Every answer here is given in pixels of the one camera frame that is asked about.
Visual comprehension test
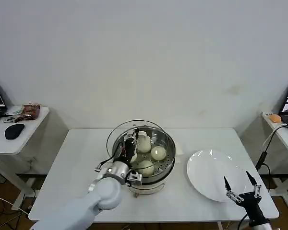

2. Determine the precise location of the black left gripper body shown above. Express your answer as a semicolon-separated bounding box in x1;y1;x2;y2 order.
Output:
121;138;138;164

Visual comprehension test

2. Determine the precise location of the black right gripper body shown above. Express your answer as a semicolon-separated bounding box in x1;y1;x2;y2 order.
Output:
239;191;266;222

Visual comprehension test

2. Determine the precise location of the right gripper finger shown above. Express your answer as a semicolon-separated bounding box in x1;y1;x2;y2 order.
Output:
245;171;263;199
223;176;245;204

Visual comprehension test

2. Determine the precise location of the round glass lid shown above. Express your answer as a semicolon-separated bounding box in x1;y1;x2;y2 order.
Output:
107;119;169;170

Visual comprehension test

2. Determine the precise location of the round white plate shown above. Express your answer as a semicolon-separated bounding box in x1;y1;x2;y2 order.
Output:
186;149;247;203

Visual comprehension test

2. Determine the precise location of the perforated steel steamer basket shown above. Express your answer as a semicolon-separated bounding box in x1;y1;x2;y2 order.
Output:
112;126;176;184

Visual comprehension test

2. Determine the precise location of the white electric cooker base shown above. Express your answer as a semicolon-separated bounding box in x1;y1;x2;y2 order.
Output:
124;142;184;198

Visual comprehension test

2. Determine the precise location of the brown snack bag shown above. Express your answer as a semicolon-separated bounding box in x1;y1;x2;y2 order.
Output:
22;103;41;120

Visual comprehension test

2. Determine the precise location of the black computer mouse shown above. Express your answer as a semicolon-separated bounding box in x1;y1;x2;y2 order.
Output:
4;124;25;140

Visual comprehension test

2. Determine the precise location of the small dark gadget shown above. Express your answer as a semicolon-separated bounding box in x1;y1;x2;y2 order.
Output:
2;115;22;123

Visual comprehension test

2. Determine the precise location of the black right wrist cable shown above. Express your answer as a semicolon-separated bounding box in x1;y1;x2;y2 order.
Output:
237;212;250;230

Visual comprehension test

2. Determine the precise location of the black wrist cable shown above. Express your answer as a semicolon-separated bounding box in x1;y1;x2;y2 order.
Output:
94;153;120;173
237;212;250;230

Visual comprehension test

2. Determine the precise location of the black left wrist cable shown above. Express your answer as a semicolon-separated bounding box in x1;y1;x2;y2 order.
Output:
94;153;120;173

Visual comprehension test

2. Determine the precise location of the white floor cable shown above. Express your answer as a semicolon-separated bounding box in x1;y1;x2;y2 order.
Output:
0;191;31;215

